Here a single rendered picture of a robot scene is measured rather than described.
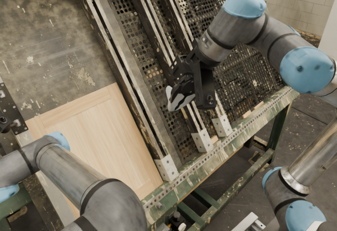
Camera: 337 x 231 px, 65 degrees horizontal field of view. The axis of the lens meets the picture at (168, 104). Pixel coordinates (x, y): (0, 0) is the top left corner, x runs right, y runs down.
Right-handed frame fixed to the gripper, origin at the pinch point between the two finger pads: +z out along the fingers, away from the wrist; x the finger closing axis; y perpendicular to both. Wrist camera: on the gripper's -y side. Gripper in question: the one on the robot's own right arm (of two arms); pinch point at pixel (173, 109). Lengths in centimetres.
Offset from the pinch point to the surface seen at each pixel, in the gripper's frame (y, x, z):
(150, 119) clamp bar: 28, -24, 44
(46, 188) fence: 7, 23, 60
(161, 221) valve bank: -14, -31, 75
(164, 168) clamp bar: 6, -31, 57
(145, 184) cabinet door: 3, -22, 65
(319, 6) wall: 282, -499, 32
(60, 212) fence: -2, 18, 65
